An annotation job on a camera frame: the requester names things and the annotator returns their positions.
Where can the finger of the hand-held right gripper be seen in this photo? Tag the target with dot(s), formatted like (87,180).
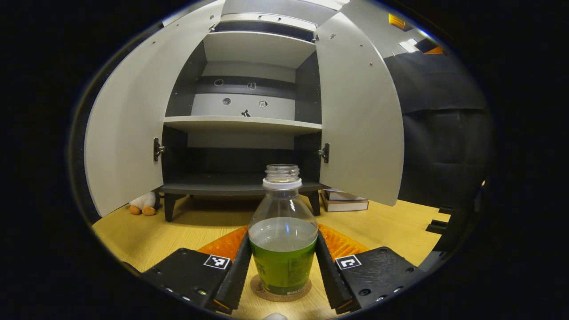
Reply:
(438,227)
(446,210)

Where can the black backdrop cloth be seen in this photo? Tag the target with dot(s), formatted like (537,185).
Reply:
(444,133)

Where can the round cork coaster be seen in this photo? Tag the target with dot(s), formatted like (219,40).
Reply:
(257,289)

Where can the clear bottle with green label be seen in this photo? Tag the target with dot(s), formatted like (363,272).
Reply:
(282,266)

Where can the thick brown book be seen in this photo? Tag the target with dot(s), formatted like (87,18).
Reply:
(344,206)

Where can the grey cabinet drawer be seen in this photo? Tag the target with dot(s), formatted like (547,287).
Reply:
(249,20)

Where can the grey cabinet door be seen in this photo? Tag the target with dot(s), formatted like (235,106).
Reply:
(360,124)
(129,133)

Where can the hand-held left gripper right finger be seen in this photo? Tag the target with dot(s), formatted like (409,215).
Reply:
(331,280)

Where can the white plush toy orange feet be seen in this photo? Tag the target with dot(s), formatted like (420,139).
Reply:
(144,202)

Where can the small ceiling light panel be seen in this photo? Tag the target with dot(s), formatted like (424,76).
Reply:
(408,45)

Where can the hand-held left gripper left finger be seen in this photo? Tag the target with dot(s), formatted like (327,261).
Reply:
(233,278)

